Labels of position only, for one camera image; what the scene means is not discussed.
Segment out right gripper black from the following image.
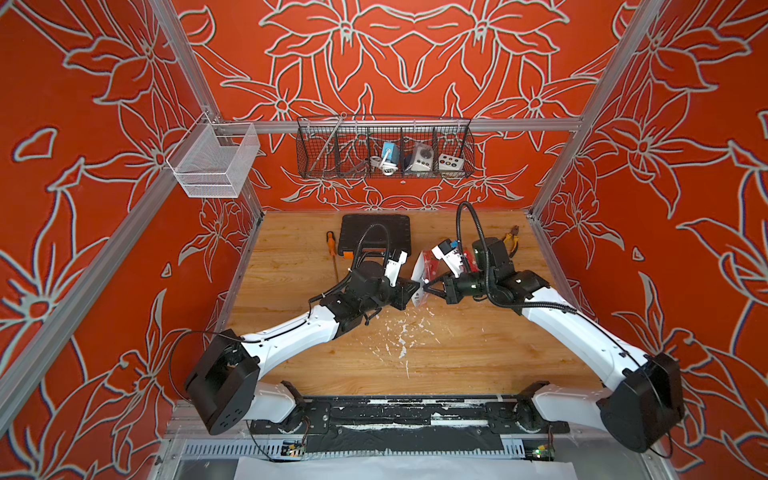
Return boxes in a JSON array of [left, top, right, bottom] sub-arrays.
[[422, 269, 497, 305]]

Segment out red ruler set package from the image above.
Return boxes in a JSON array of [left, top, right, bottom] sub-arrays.
[[411, 250, 440, 308], [463, 247, 480, 272]]

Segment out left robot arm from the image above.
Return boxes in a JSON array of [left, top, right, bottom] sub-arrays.
[[184, 260, 421, 435]]

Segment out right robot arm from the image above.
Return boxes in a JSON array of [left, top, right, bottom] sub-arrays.
[[424, 201, 685, 453]]

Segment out black orange tool case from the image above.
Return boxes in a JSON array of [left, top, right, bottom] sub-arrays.
[[336, 214, 412, 258]]

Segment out white dotted cube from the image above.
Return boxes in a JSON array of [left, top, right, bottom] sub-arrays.
[[438, 154, 464, 175]]

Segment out white timer device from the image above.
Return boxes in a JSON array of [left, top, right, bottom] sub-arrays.
[[406, 143, 435, 173]]

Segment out blue white small box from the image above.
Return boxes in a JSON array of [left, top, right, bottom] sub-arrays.
[[381, 142, 400, 166]]

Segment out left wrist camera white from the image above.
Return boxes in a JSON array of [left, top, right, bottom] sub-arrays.
[[384, 249, 408, 287]]

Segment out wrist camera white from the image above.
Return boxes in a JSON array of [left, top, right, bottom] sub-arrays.
[[384, 249, 408, 287], [431, 239, 469, 278]]

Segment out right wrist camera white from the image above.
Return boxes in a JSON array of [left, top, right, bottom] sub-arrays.
[[431, 239, 469, 278]]

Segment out orange handled screwdriver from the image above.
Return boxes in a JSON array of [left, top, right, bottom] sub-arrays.
[[326, 231, 340, 282]]

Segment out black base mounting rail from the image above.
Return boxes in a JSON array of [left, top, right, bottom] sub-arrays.
[[246, 396, 570, 459]]

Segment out black wire wall basket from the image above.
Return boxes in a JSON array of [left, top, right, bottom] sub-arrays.
[[296, 114, 476, 180]]

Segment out clear plastic wall bin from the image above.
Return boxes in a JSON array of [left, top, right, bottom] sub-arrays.
[[165, 115, 262, 199]]

